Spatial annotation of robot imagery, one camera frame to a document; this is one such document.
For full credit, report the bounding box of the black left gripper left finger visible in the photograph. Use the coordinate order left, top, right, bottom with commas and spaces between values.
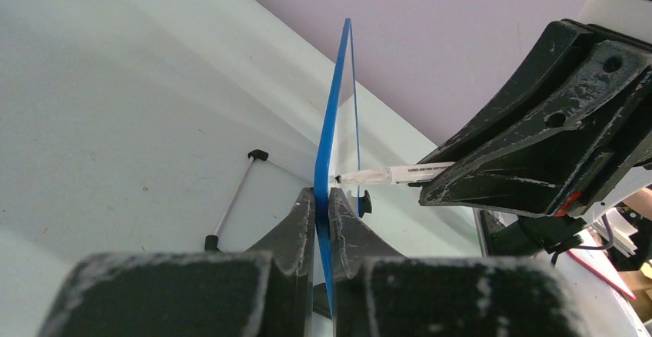
38, 188, 315, 336

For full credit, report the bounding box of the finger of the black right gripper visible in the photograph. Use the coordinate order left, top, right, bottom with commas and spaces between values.
420, 19, 594, 164
419, 38, 651, 218

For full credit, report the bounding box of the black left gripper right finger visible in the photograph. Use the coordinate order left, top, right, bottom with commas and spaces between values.
328, 189, 586, 336

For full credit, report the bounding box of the black whiteboard marker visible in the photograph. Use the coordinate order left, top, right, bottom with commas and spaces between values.
328, 162, 454, 185

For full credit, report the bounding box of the blue-framed whiteboard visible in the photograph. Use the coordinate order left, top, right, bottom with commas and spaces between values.
314, 18, 361, 314

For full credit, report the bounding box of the whiteboard rear support rod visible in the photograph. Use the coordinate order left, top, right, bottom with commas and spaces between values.
204, 149, 269, 252

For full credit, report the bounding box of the black whiteboard stand foot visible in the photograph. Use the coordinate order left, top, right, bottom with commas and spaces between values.
358, 190, 373, 218

